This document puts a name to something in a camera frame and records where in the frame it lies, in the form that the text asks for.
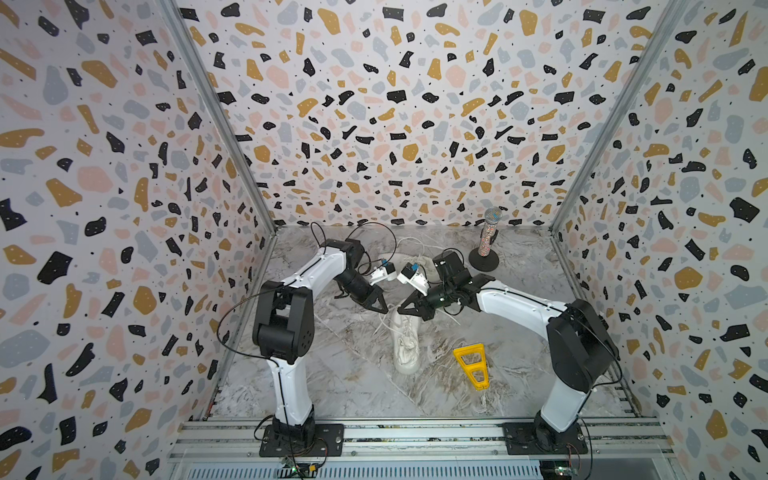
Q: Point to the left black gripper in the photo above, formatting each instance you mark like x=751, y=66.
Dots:
x=374, y=294

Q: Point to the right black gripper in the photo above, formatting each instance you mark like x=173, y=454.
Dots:
x=416, y=311

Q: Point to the white knit sneaker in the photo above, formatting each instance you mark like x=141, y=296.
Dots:
x=424, y=264
x=406, y=345

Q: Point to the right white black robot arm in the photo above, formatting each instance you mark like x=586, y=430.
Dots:
x=581, y=350

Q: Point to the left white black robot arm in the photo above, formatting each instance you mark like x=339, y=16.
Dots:
x=284, y=328

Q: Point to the yellow plastic triangular stand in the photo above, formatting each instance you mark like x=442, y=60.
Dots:
x=473, y=362

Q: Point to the sprinkle tube on black base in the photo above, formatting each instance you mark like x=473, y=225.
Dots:
x=483, y=258

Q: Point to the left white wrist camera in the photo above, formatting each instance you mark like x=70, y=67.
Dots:
x=385, y=272

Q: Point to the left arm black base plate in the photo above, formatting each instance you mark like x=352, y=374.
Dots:
x=315, y=440

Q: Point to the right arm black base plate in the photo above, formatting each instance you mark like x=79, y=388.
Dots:
x=538, y=438

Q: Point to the front aluminium rail frame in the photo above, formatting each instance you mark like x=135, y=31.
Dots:
x=605, y=448

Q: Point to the left aluminium corner post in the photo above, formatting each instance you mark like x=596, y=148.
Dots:
x=178, y=31

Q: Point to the aluminium corner post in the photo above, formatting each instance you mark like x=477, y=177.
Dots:
x=671, y=15
x=178, y=31

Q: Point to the right aluminium corner post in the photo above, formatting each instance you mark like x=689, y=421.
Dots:
x=671, y=15

